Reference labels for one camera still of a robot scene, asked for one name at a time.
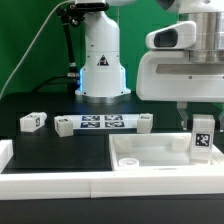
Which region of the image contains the grey cable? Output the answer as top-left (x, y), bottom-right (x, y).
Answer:
top-left (0, 0), bottom-right (76, 99)

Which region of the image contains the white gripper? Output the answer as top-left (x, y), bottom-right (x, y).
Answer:
top-left (136, 51), bottom-right (224, 132)

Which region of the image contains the white square tabletop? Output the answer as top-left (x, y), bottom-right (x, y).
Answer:
top-left (109, 133), bottom-right (224, 171)

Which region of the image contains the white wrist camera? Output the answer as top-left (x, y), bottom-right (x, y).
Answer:
top-left (145, 21), bottom-right (196, 50)

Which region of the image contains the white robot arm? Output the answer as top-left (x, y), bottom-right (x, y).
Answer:
top-left (75, 0), bottom-right (224, 131)

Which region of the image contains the white U-shaped obstacle fence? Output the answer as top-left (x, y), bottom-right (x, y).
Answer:
top-left (0, 140), bottom-right (224, 200)

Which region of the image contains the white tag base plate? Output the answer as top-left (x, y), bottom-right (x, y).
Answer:
top-left (66, 114), bottom-right (139, 130)

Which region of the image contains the black cable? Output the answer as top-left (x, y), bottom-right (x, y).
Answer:
top-left (31, 73), bottom-right (81, 93)

